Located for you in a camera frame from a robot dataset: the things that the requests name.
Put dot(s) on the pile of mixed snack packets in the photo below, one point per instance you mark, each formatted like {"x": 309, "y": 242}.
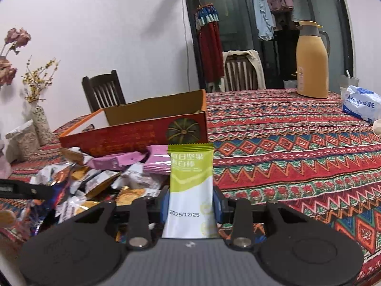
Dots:
{"x": 98, "y": 181}

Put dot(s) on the pink snack packet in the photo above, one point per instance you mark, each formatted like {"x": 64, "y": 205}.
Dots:
{"x": 157, "y": 161}

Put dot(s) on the white blue tissue pack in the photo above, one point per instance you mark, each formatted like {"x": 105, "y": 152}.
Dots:
{"x": 360, "y": 101}

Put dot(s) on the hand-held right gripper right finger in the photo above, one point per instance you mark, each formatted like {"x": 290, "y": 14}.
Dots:
{"x": 219, "y": 208}

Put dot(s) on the yellow flower branches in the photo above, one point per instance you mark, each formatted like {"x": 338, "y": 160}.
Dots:
{"x": 34, "y": 91}

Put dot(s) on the pink dried flowers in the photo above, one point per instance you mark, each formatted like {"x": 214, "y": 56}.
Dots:
{"x": 19, "y": 35}

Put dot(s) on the dark wooden chair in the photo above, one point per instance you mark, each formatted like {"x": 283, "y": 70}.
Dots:
{"x": 102, "y": 80}

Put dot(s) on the yellow thermos jug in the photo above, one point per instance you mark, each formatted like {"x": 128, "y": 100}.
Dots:
{"x": 312, "y": 65}

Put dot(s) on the red hanging tassel decoration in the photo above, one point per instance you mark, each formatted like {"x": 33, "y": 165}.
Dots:
{"x": 211, "y": 50}

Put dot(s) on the light blue hanging shirt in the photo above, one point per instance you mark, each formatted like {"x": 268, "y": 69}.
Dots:
{"x": 263, "y": 15}

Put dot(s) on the brown wooden chair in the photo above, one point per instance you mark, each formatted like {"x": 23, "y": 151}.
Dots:
{"x": 238, "y": 74}

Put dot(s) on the small white plastic container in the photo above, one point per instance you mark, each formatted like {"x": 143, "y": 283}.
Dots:
{"x": 290, "y": 84}

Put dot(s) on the orange cardboard box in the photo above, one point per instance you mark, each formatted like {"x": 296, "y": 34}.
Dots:
{"x": 134, "y": 134}

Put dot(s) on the clear plastic cup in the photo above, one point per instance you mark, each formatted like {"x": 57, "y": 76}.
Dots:
{"x": 346, "y": 83}

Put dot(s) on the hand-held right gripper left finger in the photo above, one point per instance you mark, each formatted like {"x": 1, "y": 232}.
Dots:
{"x": 140, "y": 214}

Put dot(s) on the floral ceramic vase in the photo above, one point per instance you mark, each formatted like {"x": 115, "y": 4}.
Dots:
{"x": 41, "y": 125}

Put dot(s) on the chair with draped cloth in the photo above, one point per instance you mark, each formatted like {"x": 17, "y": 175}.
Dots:
{"x": 256, "y": 65}

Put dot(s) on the dark sliding door frame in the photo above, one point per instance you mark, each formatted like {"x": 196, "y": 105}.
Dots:
{"x": 346, "y": 29}

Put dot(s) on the green white snack packet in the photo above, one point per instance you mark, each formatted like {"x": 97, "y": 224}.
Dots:
{"x": 190, "y": 184}

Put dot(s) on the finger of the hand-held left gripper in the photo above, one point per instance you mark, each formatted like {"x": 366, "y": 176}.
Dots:
{"x": 41, "y": 191}

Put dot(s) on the mauve snack packet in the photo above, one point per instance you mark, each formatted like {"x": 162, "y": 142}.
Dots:
{"x": 119, "y": 161}

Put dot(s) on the clear plastic storage jar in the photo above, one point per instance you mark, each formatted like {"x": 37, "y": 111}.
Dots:
{"x": 26, "y": 143}

